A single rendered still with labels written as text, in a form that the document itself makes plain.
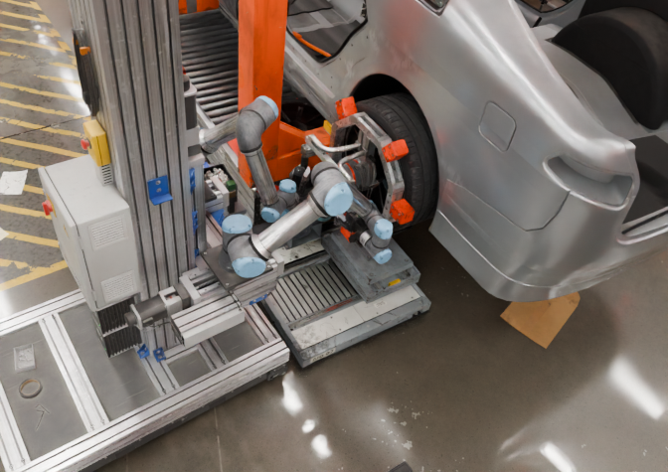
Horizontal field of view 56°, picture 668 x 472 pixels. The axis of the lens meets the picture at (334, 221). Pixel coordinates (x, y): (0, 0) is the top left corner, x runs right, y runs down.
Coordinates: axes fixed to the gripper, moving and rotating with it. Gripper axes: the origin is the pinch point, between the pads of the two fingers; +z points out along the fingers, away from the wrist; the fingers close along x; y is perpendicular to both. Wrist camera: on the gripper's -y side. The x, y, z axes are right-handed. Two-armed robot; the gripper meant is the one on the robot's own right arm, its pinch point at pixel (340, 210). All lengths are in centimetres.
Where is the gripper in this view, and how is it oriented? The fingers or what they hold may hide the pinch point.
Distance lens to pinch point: 286.2
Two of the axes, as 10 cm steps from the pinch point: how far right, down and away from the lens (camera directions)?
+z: -5.3, -6.4, 5.6
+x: -8.4, 3.0, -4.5
